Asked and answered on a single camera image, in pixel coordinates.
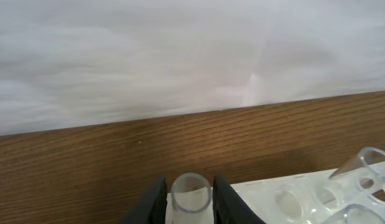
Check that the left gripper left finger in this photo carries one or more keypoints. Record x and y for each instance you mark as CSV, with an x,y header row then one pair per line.
x,y
151,208

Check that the white test tube rack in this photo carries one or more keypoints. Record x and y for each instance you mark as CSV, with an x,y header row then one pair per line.
x,y
267,199

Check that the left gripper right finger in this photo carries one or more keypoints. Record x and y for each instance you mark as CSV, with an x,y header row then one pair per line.
x,y
226,208

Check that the clear test tube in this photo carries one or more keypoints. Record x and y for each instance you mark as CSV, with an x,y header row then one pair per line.
x,y
192,205
350,168

